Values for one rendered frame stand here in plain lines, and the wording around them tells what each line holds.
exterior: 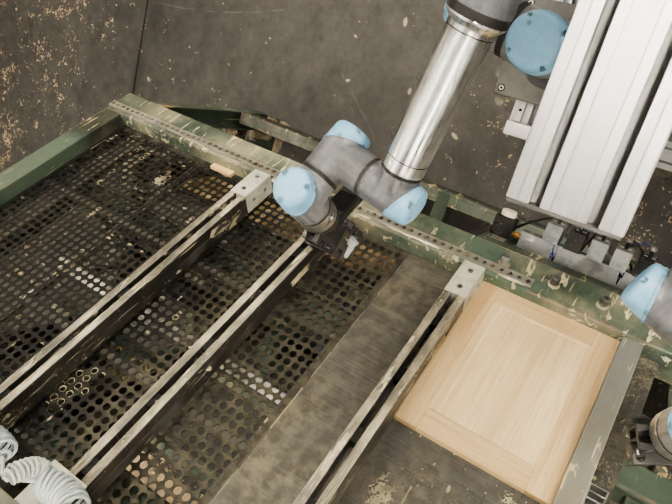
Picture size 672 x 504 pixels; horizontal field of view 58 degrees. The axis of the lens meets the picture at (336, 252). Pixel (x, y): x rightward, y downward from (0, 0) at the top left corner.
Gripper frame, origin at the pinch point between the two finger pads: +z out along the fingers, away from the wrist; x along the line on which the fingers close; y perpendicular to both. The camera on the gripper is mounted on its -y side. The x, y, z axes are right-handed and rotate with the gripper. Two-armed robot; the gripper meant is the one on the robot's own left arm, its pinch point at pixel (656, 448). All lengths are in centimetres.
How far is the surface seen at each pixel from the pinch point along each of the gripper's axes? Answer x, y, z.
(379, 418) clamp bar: -8, 51, 15
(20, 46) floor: -256, 295, 128
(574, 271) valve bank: -51, 1, 46
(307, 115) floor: -162, 98, 110
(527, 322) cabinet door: -34, 16, 38
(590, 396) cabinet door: -14.2, 4.1, 32.2
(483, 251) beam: -56, 25, 41
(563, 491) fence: 6.7, 14.2, 19.9
